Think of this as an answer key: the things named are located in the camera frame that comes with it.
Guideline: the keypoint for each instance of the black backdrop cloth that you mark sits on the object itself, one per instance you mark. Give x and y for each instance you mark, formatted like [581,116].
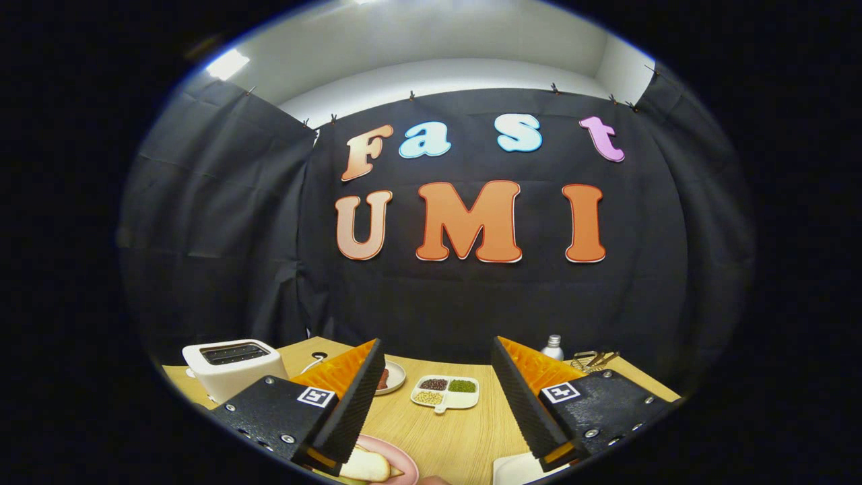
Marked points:
[236,236]

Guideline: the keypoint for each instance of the white divided dish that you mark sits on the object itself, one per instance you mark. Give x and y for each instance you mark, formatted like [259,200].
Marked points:
[461,401]

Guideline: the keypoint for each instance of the toasted bread slice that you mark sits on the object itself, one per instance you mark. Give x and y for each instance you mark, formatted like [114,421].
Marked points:
[367,465]

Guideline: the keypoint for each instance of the small ceiling light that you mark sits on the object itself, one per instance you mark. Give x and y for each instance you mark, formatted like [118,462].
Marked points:
[227,65]

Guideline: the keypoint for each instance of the pile of dark red beans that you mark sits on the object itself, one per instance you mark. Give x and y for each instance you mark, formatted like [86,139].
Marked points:
[434,384]

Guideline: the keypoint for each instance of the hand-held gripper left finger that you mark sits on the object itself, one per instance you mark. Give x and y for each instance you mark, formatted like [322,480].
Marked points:
[350,417]

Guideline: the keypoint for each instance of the pink round plate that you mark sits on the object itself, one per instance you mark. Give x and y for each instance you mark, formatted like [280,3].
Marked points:
[404,458]

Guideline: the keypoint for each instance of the round white plate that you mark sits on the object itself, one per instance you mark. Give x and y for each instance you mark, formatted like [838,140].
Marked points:
[397,377]

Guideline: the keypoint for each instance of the brown meat piece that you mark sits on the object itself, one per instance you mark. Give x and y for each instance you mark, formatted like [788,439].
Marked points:
[384,378]

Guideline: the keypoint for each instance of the white toaster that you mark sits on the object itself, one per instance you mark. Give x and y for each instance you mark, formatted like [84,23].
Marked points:
[236,377]

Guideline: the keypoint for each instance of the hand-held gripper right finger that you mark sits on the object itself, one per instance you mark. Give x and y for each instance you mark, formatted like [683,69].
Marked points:
[528,411]

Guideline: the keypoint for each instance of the pile of yellow soybeans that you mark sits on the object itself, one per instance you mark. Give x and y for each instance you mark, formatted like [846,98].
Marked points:
[428,397]

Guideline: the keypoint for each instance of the green metal bottle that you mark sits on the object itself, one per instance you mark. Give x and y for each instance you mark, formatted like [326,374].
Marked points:
[553,350]

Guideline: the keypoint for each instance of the white irregular plate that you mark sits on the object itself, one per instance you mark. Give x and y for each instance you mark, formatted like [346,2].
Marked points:
[518,471]

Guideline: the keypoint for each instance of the pile of green beans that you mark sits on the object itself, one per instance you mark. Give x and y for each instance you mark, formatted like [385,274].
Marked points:
[462,386]

